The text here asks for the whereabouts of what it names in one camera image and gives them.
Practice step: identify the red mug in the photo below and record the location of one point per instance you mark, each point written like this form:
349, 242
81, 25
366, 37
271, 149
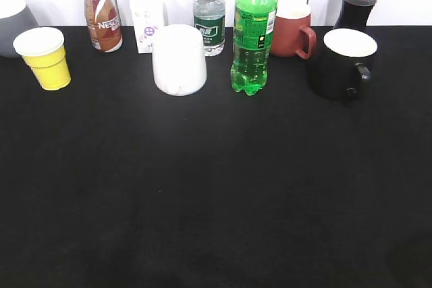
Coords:
293, 35

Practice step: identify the green soda bottle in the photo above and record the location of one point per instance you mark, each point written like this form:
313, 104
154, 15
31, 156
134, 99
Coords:
254, 22

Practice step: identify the grey white bowl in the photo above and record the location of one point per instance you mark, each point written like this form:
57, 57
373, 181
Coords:
16, 18

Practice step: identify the black mug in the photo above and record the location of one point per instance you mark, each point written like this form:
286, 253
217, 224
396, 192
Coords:
340, 68

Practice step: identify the brown Nescafe bottle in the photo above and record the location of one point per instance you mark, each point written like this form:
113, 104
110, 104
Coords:
103, 25

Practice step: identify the white cup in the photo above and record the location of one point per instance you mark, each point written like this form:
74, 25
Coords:
178, 58

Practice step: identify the Cestbon water bottle green label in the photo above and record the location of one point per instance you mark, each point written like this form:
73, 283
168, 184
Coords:
209, 19

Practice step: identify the white purple milk carton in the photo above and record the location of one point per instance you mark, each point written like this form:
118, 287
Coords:
148, 18

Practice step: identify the yellow paper cup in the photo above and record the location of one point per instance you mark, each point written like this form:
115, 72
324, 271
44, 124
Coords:
43, 51

